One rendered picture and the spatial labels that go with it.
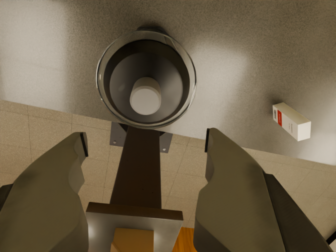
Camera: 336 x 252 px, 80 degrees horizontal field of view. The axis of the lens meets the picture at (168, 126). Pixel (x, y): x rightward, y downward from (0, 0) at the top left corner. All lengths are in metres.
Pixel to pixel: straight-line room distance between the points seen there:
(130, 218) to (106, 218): 0.08
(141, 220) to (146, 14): 0.60
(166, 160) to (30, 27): 1.47
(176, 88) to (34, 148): 1.78
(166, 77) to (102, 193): 1.92
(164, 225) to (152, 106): 0.62
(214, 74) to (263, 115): 0.17
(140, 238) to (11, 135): 1.44
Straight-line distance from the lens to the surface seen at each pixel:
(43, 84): 0.52
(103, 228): 0.79
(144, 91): 0.18
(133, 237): 0.76
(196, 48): 0.45
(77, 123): 1.67
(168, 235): 0.82
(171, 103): 0.21
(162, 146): 1.66
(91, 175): 1.95
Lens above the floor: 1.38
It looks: 61 degrees down
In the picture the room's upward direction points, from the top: 174 degrees clockwise
